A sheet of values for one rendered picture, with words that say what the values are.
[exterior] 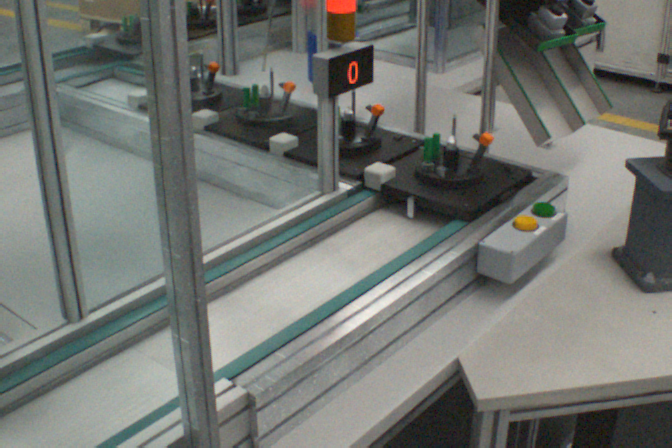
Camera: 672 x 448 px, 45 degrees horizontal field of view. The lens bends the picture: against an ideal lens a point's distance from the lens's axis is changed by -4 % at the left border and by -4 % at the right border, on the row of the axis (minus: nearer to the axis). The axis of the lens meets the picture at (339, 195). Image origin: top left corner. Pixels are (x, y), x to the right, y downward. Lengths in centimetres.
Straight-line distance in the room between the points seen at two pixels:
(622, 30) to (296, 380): 477
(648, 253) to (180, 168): 96
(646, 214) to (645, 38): 416
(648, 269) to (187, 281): 94
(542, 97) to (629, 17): 382
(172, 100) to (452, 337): 73
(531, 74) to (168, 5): 124
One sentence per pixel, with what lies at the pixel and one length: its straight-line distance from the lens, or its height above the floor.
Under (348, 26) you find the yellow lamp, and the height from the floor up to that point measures 129.
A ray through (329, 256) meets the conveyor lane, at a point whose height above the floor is 92.
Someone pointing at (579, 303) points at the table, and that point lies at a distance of 150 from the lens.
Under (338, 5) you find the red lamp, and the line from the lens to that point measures 145.
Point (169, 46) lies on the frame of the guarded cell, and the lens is 78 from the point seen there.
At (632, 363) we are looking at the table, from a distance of 137.
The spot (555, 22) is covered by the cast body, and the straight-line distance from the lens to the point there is 176.
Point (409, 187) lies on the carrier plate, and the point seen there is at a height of 97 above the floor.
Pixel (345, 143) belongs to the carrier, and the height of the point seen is 99.
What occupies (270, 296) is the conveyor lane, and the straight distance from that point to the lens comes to 136.
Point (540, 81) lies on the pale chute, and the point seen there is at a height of 108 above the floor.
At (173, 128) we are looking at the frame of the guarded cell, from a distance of 80.
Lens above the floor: 163
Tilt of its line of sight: 25 degrees down
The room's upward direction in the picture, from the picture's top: straight up
